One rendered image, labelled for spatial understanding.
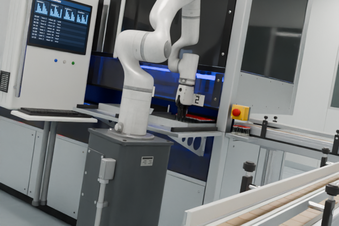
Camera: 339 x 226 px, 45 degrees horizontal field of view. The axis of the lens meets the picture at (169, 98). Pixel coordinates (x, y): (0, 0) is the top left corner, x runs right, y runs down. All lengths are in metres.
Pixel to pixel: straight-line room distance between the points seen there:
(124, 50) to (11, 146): 1.95
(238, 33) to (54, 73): 1.11
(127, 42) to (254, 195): 1.10
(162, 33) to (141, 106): 0.30
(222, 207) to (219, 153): 1.61
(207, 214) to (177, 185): 1.79
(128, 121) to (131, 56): 0.26
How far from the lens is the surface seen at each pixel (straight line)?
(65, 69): 2.57
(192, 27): 2.04
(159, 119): 2.04
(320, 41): 6.84
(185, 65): 2.09
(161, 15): 1.70
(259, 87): 2.42
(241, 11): 2.17
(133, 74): 1.61
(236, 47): 2.14
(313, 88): 6.77
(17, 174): 3.36
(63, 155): 2.93
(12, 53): 2.45
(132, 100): 1.61
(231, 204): 0.57
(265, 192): 0.68
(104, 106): 2.28
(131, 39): 1.63
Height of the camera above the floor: 1.12
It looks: 3 degrees down
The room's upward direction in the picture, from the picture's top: 9 degrees clockwise
